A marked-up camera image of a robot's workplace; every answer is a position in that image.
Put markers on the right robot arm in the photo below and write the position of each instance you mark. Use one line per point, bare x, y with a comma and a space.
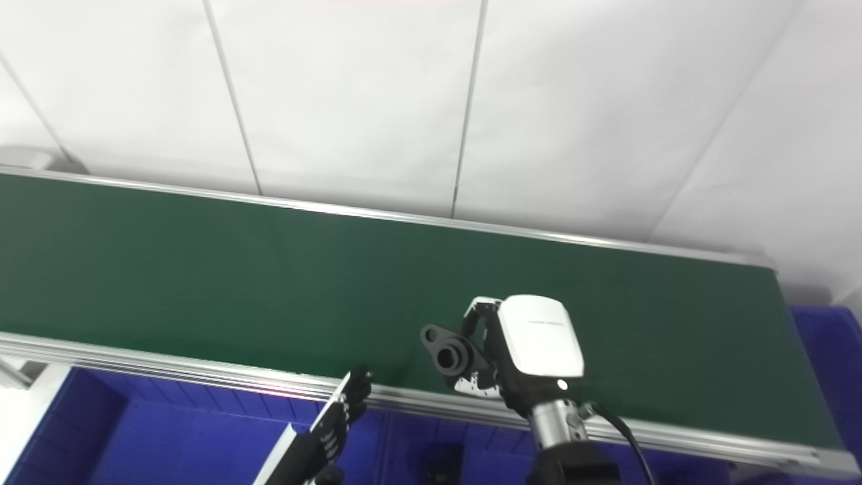
566, 451

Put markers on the green conveyor belt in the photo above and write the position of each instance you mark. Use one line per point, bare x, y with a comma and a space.
269, 283
202, 377

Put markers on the blue plastic bin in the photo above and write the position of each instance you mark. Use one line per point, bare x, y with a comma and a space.
673, 471
168, 438

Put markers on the black flanged machine part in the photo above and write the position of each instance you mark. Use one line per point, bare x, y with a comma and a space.
452, 356

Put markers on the aluminium conveyor leg bracket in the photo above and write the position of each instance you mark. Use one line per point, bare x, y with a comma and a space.
13, 374

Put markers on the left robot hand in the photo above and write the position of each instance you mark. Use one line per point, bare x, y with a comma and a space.
320, 451

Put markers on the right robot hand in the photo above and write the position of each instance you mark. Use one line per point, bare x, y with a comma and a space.
539, 343

